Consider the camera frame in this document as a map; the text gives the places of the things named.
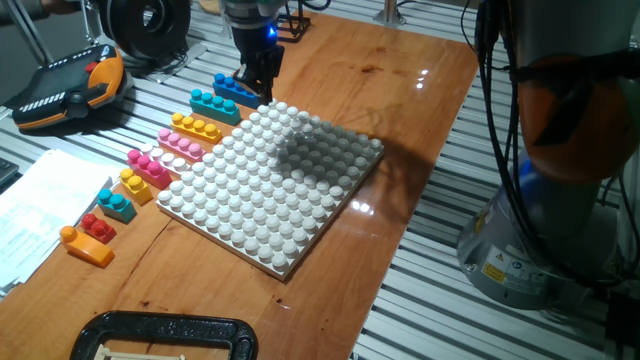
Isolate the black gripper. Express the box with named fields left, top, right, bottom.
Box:
left=232, top=24, right=286, bottom=104

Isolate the blue four-stud block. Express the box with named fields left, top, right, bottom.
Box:
left=212, top=72, right=261, bottom=110

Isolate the teal four-stud block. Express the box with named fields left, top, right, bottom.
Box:
left=189, top=88, right=242, bottom=127

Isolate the yellow four-stud block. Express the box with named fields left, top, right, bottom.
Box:
left=170, top=112, right=224, bottom=145

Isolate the wooden work board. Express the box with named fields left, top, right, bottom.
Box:
left=0, top=10, right=480, bottom=360

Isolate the light pink four-stud block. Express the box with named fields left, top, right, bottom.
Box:
left=157, top=127, right=207, bottom=163

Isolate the white four-stud block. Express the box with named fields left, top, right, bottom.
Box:
left=139, top=142, right=190, bottom=176

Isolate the white studded baseplate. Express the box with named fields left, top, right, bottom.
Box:
left=155, top=98, right=385, bottom=281

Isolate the black round spool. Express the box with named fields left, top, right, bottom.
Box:
left=98, top=0, right=193, bottom=64

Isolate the magenta three-stud block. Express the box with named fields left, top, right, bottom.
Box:
left=126, top=148, right=173, bottom=191

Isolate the yellow two-stud block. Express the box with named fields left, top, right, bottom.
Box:
left=118, top=167, right=154, bottom=207

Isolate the teal two-stud block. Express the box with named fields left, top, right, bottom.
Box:
left=96, top=188, right=138, bottom=224

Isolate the orange and black teach pendant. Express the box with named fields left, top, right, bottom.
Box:
left=12, top=43, right=126, bottom=132

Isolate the red two-stud block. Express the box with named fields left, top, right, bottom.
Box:
left=80, top=213, right=118, bottom=245

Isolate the grey metal stand leg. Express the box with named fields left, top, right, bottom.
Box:
left=3, top=0, right=54, bottom=66

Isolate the orange sloped block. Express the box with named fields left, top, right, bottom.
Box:
left=59, top=225, right=116, bottom=269

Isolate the white paper stack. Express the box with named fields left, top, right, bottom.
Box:
left=0, top=148, right=114, bottom=297

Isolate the black C-clamp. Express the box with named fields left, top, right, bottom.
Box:
left=69, top=310, right=259, bottom=360

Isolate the black computer keyboard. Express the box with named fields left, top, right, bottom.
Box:
left=0, top=157, right=20, bottom=189

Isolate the black wire stand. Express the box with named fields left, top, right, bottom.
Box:
left=275, top=0, right=312, bottom=44

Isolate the silver metal post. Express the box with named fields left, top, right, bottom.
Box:
left=373, top=0, right=408, bottom=27

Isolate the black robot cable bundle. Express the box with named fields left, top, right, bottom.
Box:
left=457, top=0, right=536, bottom=284

